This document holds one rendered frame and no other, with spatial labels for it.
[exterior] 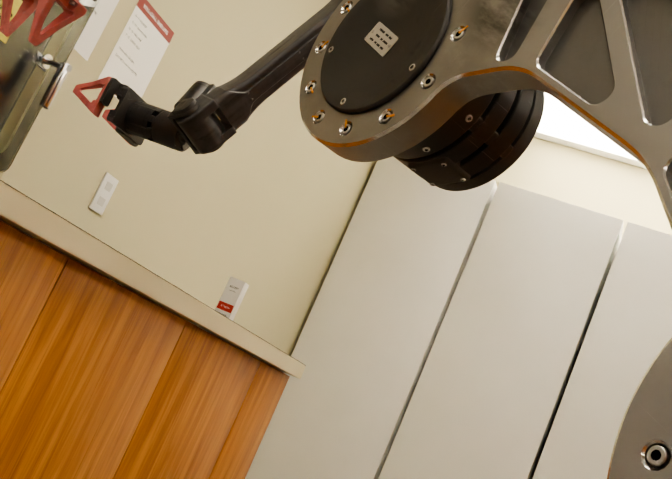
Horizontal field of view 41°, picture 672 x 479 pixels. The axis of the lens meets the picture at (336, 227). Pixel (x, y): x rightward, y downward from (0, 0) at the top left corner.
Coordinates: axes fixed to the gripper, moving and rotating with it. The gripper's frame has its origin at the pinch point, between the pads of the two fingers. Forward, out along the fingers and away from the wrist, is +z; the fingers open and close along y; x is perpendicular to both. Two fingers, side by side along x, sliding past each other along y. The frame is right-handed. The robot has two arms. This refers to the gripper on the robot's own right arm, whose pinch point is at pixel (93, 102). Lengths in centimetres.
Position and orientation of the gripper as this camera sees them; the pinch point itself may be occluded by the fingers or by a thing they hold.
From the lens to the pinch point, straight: 160.1
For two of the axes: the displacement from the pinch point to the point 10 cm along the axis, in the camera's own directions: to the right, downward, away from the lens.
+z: -8.7, -3.2, 3.6
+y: -2.6, -3.1, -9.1
